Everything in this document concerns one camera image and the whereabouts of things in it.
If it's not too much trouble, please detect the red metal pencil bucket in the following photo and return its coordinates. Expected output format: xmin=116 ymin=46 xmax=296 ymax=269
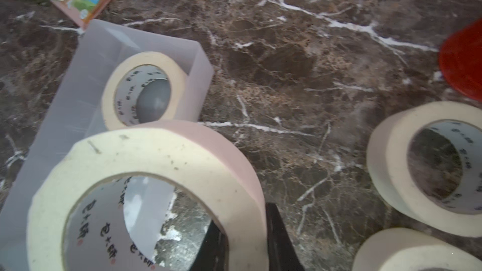
xmin=438 ymin=19 xmax=481 ymax=102

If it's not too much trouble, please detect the translucent plastic storage box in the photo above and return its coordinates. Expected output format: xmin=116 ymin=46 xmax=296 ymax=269
xmin=1 ymin=20 xmax=214 ymax=270

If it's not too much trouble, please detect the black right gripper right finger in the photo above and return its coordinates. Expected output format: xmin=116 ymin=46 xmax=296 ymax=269
xmin=266 ymin=203 xmax=305 ymax=271

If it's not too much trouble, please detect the cream masking tape roll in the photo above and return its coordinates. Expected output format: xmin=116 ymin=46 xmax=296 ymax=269
xmin=101 ymin=51 xmax=187 ymax=130
xmin=367 ymin=101 xmax=481 ymax=237
xmin=26 ymin=120 xmax=269 ymax=270
xmin=352 ymin=228 xmax=481 ymax=270

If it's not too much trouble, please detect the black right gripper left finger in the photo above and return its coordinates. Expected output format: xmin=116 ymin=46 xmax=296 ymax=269
xmin=189 ymin=220 xmax=228 ymax=271

